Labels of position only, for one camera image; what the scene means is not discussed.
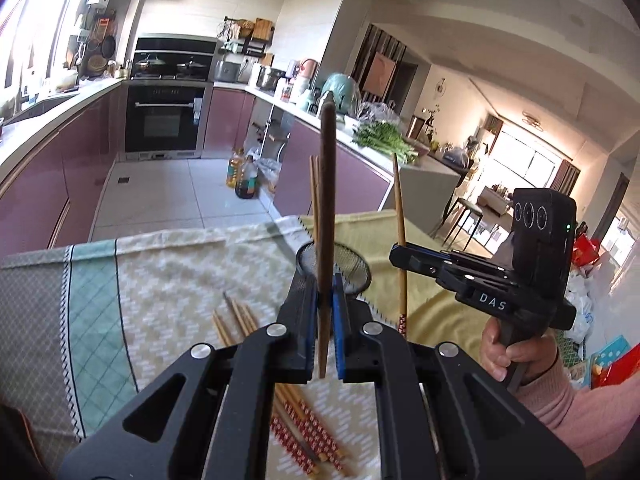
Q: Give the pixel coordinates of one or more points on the pink lower cabinets by window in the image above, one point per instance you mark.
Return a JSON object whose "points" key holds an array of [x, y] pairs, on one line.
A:
{"points": [[55, 175]]}

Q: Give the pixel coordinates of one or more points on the cooking pot with lid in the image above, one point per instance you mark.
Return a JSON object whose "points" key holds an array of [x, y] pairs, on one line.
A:
{"points": [[191, 66], [149, 64]]}

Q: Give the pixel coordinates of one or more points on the person's right forearm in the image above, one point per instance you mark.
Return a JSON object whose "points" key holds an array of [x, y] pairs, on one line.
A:
{"points": [[575, 410]]}

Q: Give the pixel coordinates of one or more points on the bunch of wooden chopsticks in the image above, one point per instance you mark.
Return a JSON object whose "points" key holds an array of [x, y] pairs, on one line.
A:
{"points": [[310, 425]]}

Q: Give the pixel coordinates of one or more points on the wooden chopstick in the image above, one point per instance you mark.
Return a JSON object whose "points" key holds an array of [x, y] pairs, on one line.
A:
{"points": [[317, 195], [312, 195], [398, 200]]}

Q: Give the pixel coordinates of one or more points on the clear plastic bag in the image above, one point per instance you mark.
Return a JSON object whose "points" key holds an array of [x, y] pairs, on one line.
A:
{"points": [[377, 112]]}

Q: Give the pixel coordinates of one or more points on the pink thermos jug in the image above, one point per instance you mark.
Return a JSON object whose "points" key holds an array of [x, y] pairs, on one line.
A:
{"points": [[308, 71]]}

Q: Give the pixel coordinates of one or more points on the person's right hand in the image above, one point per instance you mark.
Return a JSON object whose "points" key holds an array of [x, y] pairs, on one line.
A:
{"points": [[535, 352]]}

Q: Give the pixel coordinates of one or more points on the wall rack with kitchenware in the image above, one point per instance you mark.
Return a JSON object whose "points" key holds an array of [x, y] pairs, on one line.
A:
{"points": [[97, 45]]}

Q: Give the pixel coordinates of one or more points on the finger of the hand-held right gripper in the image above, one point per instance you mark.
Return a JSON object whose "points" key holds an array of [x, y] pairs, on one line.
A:
{"points": [[415, 265], [450, 256]]}

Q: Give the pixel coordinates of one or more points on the steel stock pot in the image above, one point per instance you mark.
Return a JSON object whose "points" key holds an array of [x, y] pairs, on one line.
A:
{"points": [[269, 79]]}

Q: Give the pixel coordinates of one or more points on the yellow oil bottle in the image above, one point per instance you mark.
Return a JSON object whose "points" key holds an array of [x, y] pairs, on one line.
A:
{"points": [[235, 170]]}

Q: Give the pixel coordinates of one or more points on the colourful box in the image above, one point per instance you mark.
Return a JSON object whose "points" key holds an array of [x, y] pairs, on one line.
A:
{"points": [[612, 360]]}

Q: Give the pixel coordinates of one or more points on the white plastic bag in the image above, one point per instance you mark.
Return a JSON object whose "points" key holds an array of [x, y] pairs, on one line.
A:
{"points": [[580, 305]]}

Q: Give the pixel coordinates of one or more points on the bunch of green vegetables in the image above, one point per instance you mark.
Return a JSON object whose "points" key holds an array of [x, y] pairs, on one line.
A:
{"points": [[385, 137]]}

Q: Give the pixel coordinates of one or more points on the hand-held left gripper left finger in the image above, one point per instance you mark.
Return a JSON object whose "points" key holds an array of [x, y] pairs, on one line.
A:
{"points": [[311, 325]]}

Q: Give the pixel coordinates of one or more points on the yellow towel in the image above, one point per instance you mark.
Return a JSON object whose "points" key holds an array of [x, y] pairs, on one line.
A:
{"points": [[360, 230]]}

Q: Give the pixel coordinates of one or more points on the patterned beige green towel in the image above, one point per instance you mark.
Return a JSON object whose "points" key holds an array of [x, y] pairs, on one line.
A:
{"points": [[165, 280]]}

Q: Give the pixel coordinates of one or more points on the black range hood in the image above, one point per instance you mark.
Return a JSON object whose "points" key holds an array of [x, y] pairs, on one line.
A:
{"points": [[175, 45]]}

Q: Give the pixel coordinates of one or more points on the black mesh holder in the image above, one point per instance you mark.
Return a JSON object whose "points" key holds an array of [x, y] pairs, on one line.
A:
{"points": [[352, 265]]}

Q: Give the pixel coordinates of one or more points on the kitchen window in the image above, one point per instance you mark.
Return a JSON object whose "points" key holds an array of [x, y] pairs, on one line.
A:
{"points": [[35, 20]]}

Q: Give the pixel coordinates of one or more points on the pink lower cabinets with vegetables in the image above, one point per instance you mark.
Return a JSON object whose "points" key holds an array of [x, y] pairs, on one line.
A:
{"points": [[310, 150]]}

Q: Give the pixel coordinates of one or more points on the red bag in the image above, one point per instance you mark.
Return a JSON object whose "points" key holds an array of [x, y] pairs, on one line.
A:
{"points": [[585, 252]]}

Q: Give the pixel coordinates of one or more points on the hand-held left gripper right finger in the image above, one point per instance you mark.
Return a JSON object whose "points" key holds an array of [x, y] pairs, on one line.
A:
{"points": [[340, 330]]}

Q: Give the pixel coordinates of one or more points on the black countertop shelf rack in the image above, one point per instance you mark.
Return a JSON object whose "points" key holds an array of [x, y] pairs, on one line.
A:
{"points": [[247, 40]]}

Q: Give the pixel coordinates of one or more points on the bar stool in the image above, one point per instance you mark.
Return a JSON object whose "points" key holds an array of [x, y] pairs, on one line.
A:
{"points": [[462, 215]]}

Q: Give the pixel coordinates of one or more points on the dark sauce bottle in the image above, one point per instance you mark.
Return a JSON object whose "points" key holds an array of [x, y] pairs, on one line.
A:
{"points": [[246, 180]]}

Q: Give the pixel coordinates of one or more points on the grey countertop appliance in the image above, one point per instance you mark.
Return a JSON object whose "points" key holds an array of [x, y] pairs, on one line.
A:
{"points": [[229, 70]]}

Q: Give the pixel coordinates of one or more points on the black built-in oven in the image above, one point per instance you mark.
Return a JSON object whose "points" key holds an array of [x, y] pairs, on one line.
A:
{"points": [[160, 120]]}

